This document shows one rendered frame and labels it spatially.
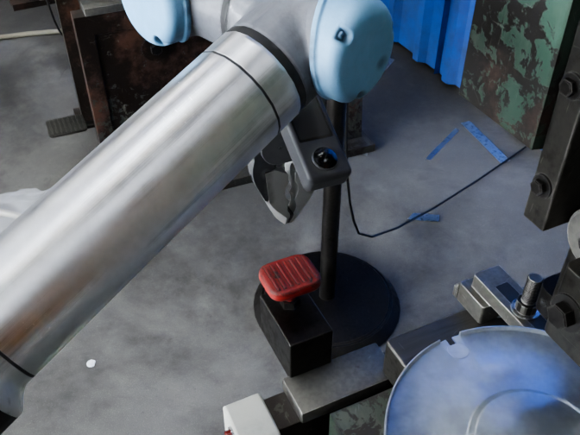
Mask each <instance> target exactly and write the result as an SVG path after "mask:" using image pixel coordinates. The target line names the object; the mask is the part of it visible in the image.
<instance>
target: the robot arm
mask: <svg viewBox="0 0 580 435"><path fill-rule="evenodd" d="M122 2H123V7H124V9H125V11H126V13H127V15H128V18H129V19H130V21H131V23H132V24H133V26H134V27H135V29H136V30H137V32H138V33H139V34H140V35H141V36H142V37H143V38H145V39H146V40H147V41H149V42H151V43H153V44H155V45H158V46H167V45H170V44H173V43H175V42H178V41H179V42H185V41H187V40H188V39H189V37H191V36H195V35H197V36H201V37H203V38H205V39H206V40H208V41H211V42H213V43H212V44H211V45H210V46H209V47H208V48H207V49H206V50H205V51H204V52H203V53H202V54H201V55H200V56H199V57H197V58H196V59H195V60H194V61H193V62H192V63H191V64H189V65H188V66H187V67H186V68H185V69H184V70H183V71H181V72H180V73H179V74H178V75H177V76H176V77H175V78H173V79H172V80H171V81H170V82H169V83H168V84H167V85H165V86H164V87H163V88H162V89H161V90H160V91H159V92H157V93H156V94H155V95H154V96H153V97H152V98H151V99H149V101H147V103H145V105H143V107H141V108H140V109H139V110H138V111H137V112H136V113H135V114H133V115H132V116H131V117H130V118H129V119H128V120H127V121H125V122H124V123H123V124H122V125H121V126H120V127H119V128H117V129H116V130H115V131H114V132H113V133H112V134H111V135H110V136H108V137H107V138H106V139H105V140H104V141H103V142H101V143H100V144H99V145H98V146H97V147H96V148H95V149H93V150H92V151H91V152H90V153H89V154H88V155H87V156H86V157H85V158H84V159H83V160H82V161H81V162H80V163H79V164H77V165H76V166H75V167H74V168H73V169H72V170H71V171H69V172H68V173H67V174H66V175H65V176H64V177H63V178H61V179H60V180H59V181H58V182H57V183H56V184H55V185H54V186H52V187H51V188H50V189H49V190H48V191H47V192H45V193H44V194H43V195H42V196H41V197H40V198H39V199H37V200H36V201H35V202H34V203H33V204H32V205H31V206H30V207H29V208H28V209H27V210H26V211H25V212H24V213H23V214H21V215H20V216H19V217H18V218H17V219H16V220H15V221H13V222H12V223H11V224H10V225H9V226H8V227H7V228H5V229H4V230H3V231H2V232H1V233H0V435H1V434H2V433H3V432H4V431H5V430H6V429H7V428H8V427H9V426H10V425H11V424H12V423H13V422H14V421H15V420H16V419H17V418H18V417H19V416H20V415H21V414H22V413H23V402H24V390H25V387H26V385H27V384H28V383H29V382H30V381H31V380H32V379H33V378H34V377H35V376H36V375H37V374H38V373H39V372H40V371H41V370H42V369H43V368H44V367H45V366H46V365H47V364H48V363H49V362H50V361H51V360H52V359H53V358H54V357H55V356H56V355H57V354H58V353H59V352H60V351H61V350H62V349H63V348H64V347H65V346H66V345H67V344H68V343H69V342H70V341H71V340H72V339H73V338H74V337H75V336H76V335H77V334H78V333H79V332H80V331H81V330H82V329H83V328H84V327H85V326H86V325H87V324H88V323H89V322H90V321H91V320H92V319H93V318H94V317H95V316H96V315H97V314H98V313H99V312H100V311H101V310H102V309H103V308H104V307H105V306H106V305H107V304H108V303H109V302H110V301H111V300H112V299H113V298H114V297H115V296H116V295H117V294H118V293H119V292H120V291H121V290H122V289H123V288H124V287H125V286H126V285H127V284H128V283H129V282H130V281H131V280H132V279H133V278H134V277H135V276H136V275H137V274H138V273H139V272H140V271H141V270H142V269H143V268H144V267H145V266H146V265H147V264H148V263H149V262H150V261H151V260H152V259H153V258H154V257H155V256H156V255H157V254H158V253H159V252H160V251H161V250H162V249H163V248H164V247H165V246H166V245H167V244H168V243H169V242H170V241H171V240H172V239H173V238H174V237H175V236H176V235H177V234H178V233H179V232H180V231H181V230H182V229H183V228H184V227H185V226H187V225H188V224H189V223H190V222H191V221H192V220H193V219H194V218H195V217H196V216H197V215H198V214H199V213H200V212H201V211H202V210H203V209H204V208H205V207H206V206H207V205H208V204H209V203H210V202H211V201H212V200H213V199H214V198H215V197H216V196H217V195H218V194H219V193H220V192H221V191H222V190H223V189H224V188H225V187H226V186H227V185H228V184H229V183H230V182H231V181H232V180H233V179H234V178H235V177H236V176H237V175H238V174H239V173H240V172H241V171H242V170H243V169H244V168H245V167H246V166H247V165H248V169H249V175H250V177H251V179H252V180H253V182H254V184H255V186H256V187H257V189H258V191H259V192H260V194H261V195H262V197H263V199H264V201H265V202H266V204H267V205H268V208H269V209H270V211H271V212H272V213H273V214H274V216H275V217H276V218H277V219H278V220H279V221H281V222H282V223H283V224H287V223H291V222H293V221H294V219H295V218H296V217H297V216H298V215H299V213H300V212H301V211H302V209H303V208H304V207H305V205H306V204H307V202H308V201H309V199H310V198H311V196H312V194H313V192H314V190H318V189H322V188H326V187H329V186H335V185H339V184H343V183H344V182H345V181H346V180H347V179H348V178H349V176H350V174H351V167H350V164H349V162H348V160H347V158H346V155H345V153H344V150H343V148H342V146H341V144H340V141H339V140H338V138H337V134H336V132H335V130H334V128H333V126H332V124H331V120H330V118H329V116H328V114H327V112H326V110H325V107H324V105H323V102H322V100H321V98H320V97H322V98H324V99H327V100H331V99H333V100H336V101H338V102H341V103H350V102H352V101H353V100H355V99H357V98H362V97H364V96H365V95H366V94H368V93H369V92H370V91H371V90H372V89H373V88H374V86H375V85H376V84H377V82H378V81H379V80H380V78H381V76H382V74H383V73H384V71H385V69H386V67H387V65H388V62H389V59H390V56H391V53H392V49H393V44H394V30H393V25H394V23H393V21H392V16H391V14H390V12H389V10H388V8H387V6H386V5H385V4H384V3H383V2H382V1H381V0H122ZM283 163H285V170H286V171H285V170H284V168H283V167H282V164H283ZM288 181H289V183H290V185H291V189H290V191H289V193H290V195H291V200H290V203H289V204H288V202H289V201H288V199H287V197H286V188H287V185H288ZM287 205H288V206H287Z"/></svg>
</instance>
